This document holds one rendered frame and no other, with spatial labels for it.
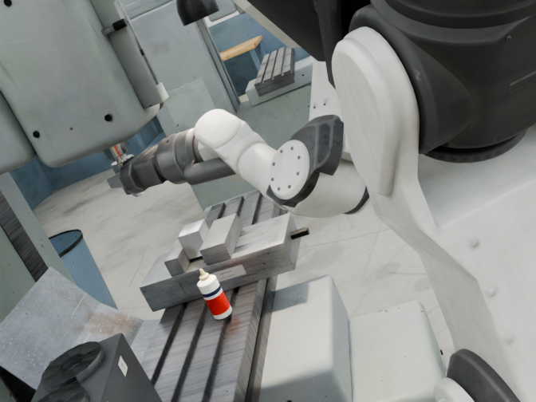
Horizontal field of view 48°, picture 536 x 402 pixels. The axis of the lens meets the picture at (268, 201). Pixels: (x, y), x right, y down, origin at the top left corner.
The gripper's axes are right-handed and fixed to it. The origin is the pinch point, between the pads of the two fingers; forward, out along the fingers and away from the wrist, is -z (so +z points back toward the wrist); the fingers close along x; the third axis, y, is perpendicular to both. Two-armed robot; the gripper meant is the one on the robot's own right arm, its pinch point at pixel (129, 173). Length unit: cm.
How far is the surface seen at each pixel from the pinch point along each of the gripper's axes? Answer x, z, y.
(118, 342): 31.8, 13.1, 15.0
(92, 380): 39.7, 14.7, 14.9
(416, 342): -12, 37, 54
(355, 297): -136, -39, 123
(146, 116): -1.3, 8.9, -8.9
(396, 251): -172, -27, 123
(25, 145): 12.6, -6.2, -13.2
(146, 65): -3.2, 12.5, -16.9
